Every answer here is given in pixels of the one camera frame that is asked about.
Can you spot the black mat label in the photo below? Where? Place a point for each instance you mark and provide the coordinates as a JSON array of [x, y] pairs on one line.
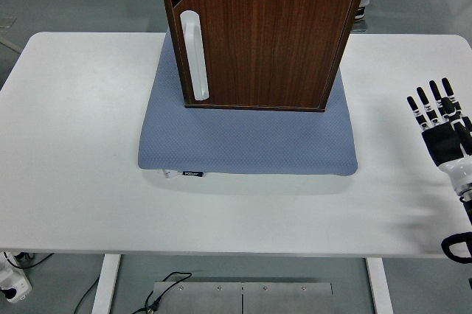
[[192, 174]]

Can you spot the brown wooden cabinet door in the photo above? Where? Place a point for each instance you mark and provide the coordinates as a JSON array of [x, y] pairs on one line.
[[276, 45]]

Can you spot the white power strip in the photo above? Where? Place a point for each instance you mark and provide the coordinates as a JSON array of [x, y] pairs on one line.
[[14, 286]]

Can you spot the metal floor socket cover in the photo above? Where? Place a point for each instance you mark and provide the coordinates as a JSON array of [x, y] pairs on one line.
[[360, 26]]

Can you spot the white mat tag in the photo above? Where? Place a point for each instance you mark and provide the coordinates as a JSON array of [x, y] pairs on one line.
[[170, 174]]

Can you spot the white table leg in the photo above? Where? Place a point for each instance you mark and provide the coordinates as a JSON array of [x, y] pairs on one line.
[[380, 288], [106, 284]]

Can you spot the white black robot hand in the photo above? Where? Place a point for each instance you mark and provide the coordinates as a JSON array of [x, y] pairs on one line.
[[446, 144]]

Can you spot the blue grey textured mat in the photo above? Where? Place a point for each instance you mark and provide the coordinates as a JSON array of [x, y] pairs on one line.
[[239, 141]]

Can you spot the grey floor socket cover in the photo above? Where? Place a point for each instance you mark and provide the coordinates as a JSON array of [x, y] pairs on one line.
[[6, 23]]

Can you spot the grey metal plate with screws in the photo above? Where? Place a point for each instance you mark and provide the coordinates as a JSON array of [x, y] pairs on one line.
[[206, 299]]

